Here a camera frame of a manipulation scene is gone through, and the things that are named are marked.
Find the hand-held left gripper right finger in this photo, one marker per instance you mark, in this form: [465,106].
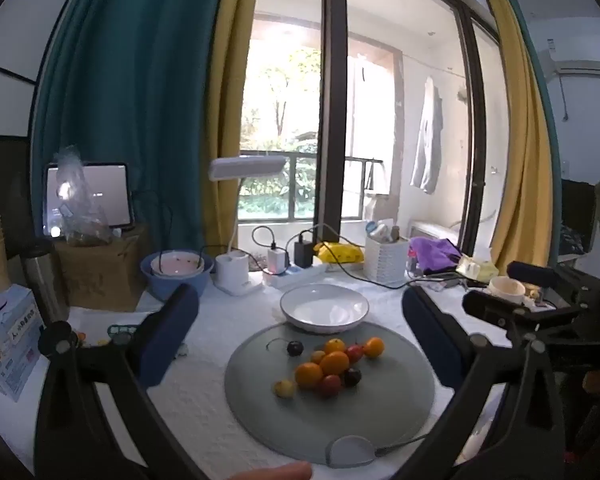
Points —
[430,342]

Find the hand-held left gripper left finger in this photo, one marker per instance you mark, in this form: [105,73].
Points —
[170,332]

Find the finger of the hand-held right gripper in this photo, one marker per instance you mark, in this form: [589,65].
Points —
[490,308]
[530,273]

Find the orange mandarin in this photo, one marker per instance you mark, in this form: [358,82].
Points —
[308,376]
[335,345]
[336,363]
[373,347]

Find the dark plum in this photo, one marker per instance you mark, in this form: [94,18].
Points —
[352,377]

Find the white ceramic bowl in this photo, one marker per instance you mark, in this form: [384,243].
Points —
[325,310]

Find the yellow-brown longan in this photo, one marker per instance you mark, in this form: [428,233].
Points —
[285,389]
[318,356]

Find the dark cherry with stem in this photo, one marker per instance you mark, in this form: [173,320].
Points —
[295,348]

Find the person's left hand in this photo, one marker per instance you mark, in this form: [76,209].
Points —
[275,472]

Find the white cup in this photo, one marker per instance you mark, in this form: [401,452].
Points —
[506,290]

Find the yellow-green tissue pack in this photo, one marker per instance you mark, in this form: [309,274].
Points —
[477,268]

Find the blue bowl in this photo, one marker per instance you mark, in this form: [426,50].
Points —
[177,285]

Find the clear packet green label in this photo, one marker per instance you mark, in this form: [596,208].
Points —
[120,331]

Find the dark patterned cloth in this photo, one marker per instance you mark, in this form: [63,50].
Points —
[575,237]

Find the purple cloth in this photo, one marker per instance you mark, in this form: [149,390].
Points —
[435,252]

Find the clear packet red label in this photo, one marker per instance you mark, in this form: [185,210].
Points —
[414,262]

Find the grey round mat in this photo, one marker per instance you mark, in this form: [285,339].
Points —
[380,410]

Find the white desk lamp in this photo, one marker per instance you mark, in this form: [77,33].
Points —
[232,270]

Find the white perforated basket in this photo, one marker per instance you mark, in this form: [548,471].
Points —
[386,262]

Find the brown cardboard box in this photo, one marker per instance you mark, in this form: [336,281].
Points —
[100,272]

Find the brown item in basket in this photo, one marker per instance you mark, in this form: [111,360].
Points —
[395,233]

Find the pale printed packet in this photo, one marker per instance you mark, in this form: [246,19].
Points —
[384,233]

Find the white charger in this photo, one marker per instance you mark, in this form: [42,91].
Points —
[276,261]

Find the yellow packet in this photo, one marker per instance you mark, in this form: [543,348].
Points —
[337,253]

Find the blue capped bottle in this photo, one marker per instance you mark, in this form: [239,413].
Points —
[373,226]

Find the steel thermos flask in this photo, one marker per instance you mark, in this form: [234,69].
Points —
[42,280]

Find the yellow curtain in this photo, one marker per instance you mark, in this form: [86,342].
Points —
[522,135]
[230,110]

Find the white power strip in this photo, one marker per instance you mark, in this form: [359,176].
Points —
[300,276]

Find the black charger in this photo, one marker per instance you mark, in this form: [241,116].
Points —
[304,255]

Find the clear plastic bag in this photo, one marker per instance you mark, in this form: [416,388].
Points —
[77,205]

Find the light blue tissue box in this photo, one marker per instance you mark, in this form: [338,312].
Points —
[10,350]

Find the teal curtain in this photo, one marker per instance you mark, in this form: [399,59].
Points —
[125,85]
[547,110]

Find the hanging white garment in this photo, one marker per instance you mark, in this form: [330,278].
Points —
[428,140]

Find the balcony railing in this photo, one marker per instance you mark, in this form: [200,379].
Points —
[300,157]

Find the white air conditioner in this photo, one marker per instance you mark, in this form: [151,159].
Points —
[585,62]

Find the dark window frame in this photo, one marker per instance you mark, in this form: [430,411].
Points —
[472,135]

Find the tablet with dark frame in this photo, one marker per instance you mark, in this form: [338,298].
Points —
[110,195]

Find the dark sliding door post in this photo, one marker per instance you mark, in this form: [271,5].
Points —
[335,110]

